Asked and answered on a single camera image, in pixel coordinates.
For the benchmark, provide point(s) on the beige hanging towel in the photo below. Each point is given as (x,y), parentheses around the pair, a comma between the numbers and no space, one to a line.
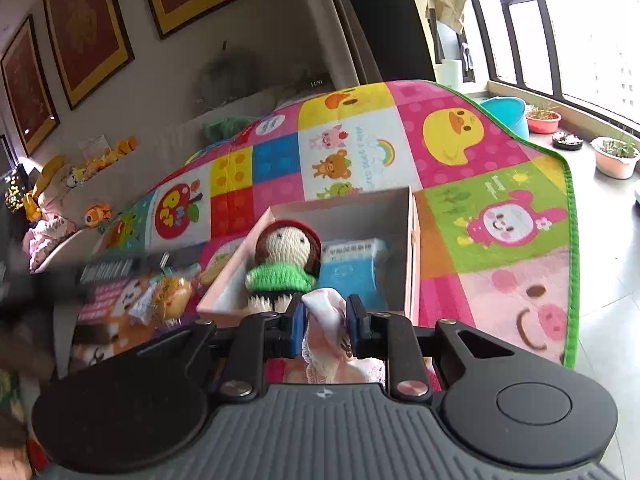
(445,2)

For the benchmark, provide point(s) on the beige curtain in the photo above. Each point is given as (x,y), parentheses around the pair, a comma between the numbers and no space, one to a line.
(340,20)

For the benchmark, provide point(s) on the clownfish plush toy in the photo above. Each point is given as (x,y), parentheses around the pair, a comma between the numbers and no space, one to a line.
(97,215)

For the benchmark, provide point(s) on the blue tissue packet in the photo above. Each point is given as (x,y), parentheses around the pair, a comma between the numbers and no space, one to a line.
(345,275)

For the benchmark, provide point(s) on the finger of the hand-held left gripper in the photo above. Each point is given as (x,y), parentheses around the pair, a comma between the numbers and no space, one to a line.
(112,269)

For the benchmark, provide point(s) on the white paper roll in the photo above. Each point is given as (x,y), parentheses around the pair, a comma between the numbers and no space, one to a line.
(449,74)

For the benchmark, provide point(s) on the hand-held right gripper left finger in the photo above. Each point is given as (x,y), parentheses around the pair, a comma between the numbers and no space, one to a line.
(296,324)

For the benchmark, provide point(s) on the white pink lace cloth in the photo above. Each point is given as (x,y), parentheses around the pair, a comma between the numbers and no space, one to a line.
(325,342)

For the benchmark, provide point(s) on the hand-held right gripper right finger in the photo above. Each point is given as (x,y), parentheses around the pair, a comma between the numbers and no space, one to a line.
(356,324)

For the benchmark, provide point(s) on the black window frame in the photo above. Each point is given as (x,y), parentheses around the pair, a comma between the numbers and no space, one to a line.
(505,20)

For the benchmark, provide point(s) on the small pink flower pot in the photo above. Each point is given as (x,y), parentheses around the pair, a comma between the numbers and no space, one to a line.
(542,121)

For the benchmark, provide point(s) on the orange tiger plush toy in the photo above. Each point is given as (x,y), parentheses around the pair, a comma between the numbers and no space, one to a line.
(112,152)

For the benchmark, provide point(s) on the yellow plush toy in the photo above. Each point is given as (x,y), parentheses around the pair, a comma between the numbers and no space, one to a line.
(45,180)

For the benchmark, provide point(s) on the beige sofa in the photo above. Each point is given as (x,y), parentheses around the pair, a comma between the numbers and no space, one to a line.
(165,152)

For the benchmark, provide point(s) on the pale pink flower pot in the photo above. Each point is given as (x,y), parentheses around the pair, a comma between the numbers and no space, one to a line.
(616,160)

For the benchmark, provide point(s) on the pink plush toy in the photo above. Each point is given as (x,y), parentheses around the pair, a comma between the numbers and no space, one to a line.
(42,240)

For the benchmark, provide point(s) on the dark curtain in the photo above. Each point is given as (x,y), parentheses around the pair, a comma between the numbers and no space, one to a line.
(390,15)

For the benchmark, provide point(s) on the colourful cartoon play mat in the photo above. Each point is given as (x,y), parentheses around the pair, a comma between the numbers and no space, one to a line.
(450,210)

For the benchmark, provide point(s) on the small dark dish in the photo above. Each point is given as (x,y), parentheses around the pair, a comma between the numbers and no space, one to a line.
(567,141)

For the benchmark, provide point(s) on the crochet doll green sweater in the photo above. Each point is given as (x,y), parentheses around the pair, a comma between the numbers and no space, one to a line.
(280,280)

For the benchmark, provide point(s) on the pink cardboard box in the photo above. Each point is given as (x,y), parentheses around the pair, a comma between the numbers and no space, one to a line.
(382,220)

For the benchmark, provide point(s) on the blue plastic basin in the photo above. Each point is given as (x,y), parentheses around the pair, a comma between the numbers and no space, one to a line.
(505,112)

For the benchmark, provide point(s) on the digital clock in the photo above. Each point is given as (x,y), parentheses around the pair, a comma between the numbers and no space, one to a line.
(316,81)

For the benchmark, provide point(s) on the bread packet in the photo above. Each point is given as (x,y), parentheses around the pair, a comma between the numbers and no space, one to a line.
(170,301)

